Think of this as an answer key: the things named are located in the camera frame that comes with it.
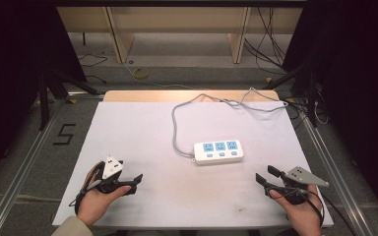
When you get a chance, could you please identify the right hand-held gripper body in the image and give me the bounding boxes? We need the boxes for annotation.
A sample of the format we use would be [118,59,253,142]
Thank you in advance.
[265,165,330,206]

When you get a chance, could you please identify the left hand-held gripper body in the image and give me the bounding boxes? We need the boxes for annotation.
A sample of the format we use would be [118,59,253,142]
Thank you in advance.
[93,154,126,195]

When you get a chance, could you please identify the person's right hand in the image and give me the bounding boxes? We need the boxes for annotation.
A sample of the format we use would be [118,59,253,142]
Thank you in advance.
[269,184,323,236]

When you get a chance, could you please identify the person's left hand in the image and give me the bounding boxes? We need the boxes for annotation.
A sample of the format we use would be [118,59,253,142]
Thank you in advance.
[76,169,133,228]

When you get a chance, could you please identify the white table mat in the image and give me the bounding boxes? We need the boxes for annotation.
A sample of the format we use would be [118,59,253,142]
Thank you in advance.
[51,99,335,229]

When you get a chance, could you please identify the white and blue power strip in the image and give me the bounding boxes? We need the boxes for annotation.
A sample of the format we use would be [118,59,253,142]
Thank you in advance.
[192,140,245,166]

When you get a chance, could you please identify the wooden table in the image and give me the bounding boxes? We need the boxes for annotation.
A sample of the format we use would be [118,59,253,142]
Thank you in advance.
[102,89,281,103]

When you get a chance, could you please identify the black metal stand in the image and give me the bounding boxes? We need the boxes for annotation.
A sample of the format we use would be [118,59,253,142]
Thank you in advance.
[261,58,320,129]
[36,65,102,132]

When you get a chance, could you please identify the yellow tape roll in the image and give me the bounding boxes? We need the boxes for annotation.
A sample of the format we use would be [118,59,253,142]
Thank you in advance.
[133,67,150,81]

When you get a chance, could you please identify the black curtain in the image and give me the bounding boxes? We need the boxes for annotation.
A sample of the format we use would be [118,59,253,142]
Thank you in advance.
[281,0,378,230]
[0,0,88,193]

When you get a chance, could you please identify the wooden shelf unit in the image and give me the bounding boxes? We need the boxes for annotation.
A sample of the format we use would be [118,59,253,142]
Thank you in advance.
[56,5,305,65]

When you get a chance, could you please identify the metal floor rail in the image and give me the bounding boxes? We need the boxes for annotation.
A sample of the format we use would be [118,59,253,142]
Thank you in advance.
[0,96,67,236]
[299,111,376,236]

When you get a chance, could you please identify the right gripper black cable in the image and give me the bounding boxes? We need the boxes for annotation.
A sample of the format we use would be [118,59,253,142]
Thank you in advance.
[264,185,359,236]

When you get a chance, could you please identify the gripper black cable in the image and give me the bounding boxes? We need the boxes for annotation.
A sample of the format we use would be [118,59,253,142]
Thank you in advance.
[264,185,359,236]
[68,160,104,216]

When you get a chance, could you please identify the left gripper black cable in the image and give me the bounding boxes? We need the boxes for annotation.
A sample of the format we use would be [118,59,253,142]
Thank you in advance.
[68,160,104,216]

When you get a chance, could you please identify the grey power strip cable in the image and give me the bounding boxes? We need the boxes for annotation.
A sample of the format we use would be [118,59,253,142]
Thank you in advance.
[170,86,290,158]

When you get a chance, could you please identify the tangled cables beside table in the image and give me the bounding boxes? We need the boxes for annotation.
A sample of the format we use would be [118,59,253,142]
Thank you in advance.
[283,92,330,131]

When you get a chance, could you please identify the white floor cable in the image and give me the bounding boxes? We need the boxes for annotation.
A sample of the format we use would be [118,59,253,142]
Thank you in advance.
[123,60,194,90]

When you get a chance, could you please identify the thin black floor cable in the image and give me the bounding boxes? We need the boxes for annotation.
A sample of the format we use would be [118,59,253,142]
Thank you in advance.
[78,53,109,86]

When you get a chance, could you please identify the bundle of black floor cables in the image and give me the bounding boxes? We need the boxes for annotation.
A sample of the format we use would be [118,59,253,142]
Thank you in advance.
[243,6,287,72]

